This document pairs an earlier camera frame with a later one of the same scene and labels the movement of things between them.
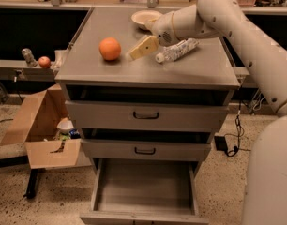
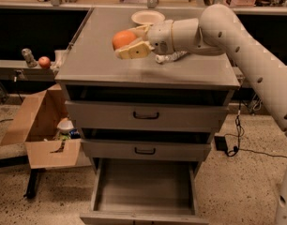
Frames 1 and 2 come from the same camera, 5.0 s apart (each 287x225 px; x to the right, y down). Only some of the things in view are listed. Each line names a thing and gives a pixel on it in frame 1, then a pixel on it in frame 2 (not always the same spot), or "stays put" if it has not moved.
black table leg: x=32 y=185 stays put
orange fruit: x=110 y=48 → x=122 y=38
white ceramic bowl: x=142 y=17 stays put
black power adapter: x=220 y=143 stays put
